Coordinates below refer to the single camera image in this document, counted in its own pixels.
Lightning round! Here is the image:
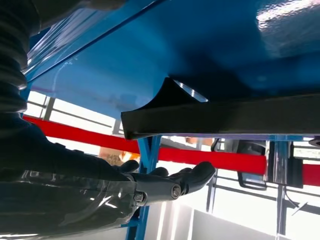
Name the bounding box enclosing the blue steel shelf rack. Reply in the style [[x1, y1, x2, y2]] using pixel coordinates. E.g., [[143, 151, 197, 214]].
[[21, 0, 320, 240]]

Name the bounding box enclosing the brown cardboard box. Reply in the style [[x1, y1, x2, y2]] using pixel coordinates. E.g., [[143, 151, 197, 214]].
[[99, 147, 121, 166]]

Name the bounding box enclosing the yellow white plastic bag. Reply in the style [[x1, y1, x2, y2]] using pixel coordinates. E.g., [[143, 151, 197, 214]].
[[119, 150, 140, 164]]

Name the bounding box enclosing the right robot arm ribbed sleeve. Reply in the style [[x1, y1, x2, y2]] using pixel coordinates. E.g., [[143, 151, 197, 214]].
[[0, 0, 42, 116]]

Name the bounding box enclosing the red horizontal beam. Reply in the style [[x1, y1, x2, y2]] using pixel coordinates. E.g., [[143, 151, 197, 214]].
[[23, 114, 320, 188]]

